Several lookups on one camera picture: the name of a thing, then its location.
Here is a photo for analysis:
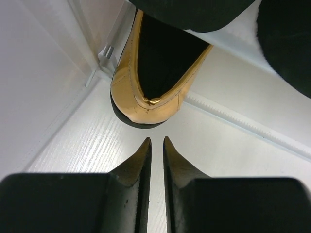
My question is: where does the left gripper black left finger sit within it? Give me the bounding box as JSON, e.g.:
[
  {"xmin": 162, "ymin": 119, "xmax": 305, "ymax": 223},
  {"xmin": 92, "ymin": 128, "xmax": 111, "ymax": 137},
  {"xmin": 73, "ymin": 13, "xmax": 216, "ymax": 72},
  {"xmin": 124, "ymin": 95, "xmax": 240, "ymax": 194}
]
[{"xmin": 0, "ymin": 138, "xmax": 152, "ymax": 233}]

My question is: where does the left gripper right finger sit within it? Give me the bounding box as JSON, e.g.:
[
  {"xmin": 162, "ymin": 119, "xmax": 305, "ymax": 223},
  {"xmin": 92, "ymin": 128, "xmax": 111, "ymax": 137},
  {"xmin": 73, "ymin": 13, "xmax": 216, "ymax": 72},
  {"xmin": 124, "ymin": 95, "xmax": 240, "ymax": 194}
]
[{"xmin": 163, "ymin": 137, "xmax": 311, "ymax": 233}]

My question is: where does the gold pointed shoe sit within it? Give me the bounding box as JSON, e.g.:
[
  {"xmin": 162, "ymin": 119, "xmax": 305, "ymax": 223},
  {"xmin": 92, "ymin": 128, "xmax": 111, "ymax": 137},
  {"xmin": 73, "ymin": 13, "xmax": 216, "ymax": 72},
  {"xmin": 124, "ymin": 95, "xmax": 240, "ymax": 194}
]
[{"xmin": 110, "ymin": 10, "xmax": 212, "ymax": 129}]

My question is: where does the purple loafer shoe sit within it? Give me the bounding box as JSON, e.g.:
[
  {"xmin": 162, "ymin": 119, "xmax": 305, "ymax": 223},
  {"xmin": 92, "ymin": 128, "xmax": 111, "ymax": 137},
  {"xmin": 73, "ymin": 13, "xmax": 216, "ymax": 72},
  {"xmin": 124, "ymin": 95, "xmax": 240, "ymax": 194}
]
[
  {"xmin": 129, "ymin": 0, "xmax": 254, "ymax": 33},
  {"xmin": 257, "ymin": 0, "xmax": 311, "ymax": 97}
]

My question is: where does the white plastic shoe cabinet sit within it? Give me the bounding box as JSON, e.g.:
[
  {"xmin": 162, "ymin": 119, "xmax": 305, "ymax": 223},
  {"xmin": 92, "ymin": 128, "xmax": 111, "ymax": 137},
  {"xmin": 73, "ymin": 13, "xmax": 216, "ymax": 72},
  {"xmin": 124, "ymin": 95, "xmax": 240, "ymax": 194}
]
[{"xmin": 0, "ymin": 0, "xmax": 311, "ymax": 175}]

